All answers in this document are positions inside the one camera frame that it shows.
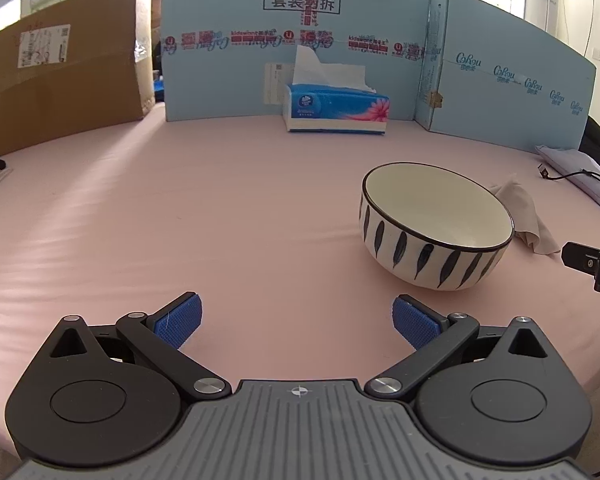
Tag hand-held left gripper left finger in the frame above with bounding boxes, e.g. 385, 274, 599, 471
45, 291, 233, 402

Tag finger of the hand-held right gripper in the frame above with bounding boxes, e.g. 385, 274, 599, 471
562, 242, 600, 295

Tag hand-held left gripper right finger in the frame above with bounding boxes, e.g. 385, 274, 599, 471
364, 295, 556, 401

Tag beige cleaning cloth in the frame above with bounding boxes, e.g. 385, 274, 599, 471
489, 174, 562, 257

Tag blue cardboard panel teal logos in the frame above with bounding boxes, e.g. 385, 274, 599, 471
414, 0, 597, 154

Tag blue tissue box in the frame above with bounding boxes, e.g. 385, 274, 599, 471
282, 82, 391, 136

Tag blue cardboard panel red print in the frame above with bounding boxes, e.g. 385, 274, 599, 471
159, 0, 447, 124

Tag brown cardboard box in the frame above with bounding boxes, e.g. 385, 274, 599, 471
0, 0, 157, 157

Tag white paper label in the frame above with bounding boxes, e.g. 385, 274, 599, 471
265, 62, 298, 107

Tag white tissue sheet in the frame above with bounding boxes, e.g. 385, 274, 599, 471
292, 45, 378, 95

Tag black usb cable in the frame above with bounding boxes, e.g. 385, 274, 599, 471
537, 162, 600, 182

